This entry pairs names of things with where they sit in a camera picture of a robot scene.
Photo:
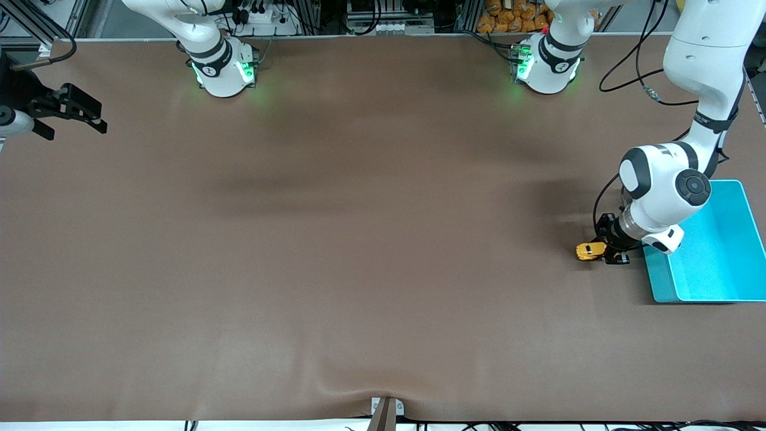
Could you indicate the teal plastic bin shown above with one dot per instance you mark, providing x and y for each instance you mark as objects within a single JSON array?
[{"x": 718, "y": 269}]

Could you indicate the white power strip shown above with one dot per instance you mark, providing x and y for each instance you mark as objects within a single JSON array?
[{"x": 263, "y": 18}]

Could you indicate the grey metal table bracket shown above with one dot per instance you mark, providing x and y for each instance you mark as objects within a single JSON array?
[{"x": 400, "y": 408}]

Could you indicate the orange packaged items pile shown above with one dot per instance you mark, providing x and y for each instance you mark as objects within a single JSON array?
[{"x": 514, "y": 15}]

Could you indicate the brown table mat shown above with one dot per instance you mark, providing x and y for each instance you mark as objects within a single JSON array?
[{"x": 383, "y": 269}]

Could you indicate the brown bar under bracket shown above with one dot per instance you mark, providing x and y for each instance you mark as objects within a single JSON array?
[{"x": 383, "y": 420}]

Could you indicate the white terminal block row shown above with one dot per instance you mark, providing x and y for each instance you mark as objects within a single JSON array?
[{"x": 392, "y": 28}]

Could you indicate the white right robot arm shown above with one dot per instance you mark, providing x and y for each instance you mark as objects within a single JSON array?
[{"x": 224, "y": 78}]

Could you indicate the aluminium frame post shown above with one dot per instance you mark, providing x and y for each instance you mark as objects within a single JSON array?
[{"x": 45, "y": 49}]

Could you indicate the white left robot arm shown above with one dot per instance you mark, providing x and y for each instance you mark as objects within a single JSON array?
[{"x": 658, "y": 191}]

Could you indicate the yellow beetle toy car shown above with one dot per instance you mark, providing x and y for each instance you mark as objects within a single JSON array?
[{"x": 589, "y": 251}]

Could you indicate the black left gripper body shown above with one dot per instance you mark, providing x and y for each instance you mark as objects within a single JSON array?
[{"x": 616, "y": 239}]

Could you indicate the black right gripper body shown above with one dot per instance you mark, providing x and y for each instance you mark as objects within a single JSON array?
[{"x": 23, "y": 90}]

